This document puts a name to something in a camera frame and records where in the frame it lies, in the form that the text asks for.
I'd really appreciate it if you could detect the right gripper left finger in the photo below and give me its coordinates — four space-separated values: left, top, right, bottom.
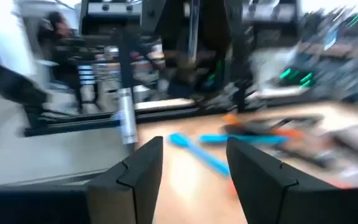
0 136 164 224

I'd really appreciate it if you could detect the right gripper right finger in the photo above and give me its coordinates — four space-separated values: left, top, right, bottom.
226 136 358 224

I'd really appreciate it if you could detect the orange silicone spatula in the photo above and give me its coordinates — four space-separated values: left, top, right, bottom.
270 128 306 138

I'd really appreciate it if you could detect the blue silicone spatula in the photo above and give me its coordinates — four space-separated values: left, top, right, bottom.
198 133 289 145
167 133 231 177

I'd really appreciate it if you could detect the steel-shafted black solid spatula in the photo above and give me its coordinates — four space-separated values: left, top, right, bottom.
221 114 324 136

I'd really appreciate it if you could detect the person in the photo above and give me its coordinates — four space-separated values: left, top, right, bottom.
37 11 85 110

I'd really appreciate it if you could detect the orange spatula with pale handle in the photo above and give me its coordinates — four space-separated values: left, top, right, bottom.
223 113 239 126

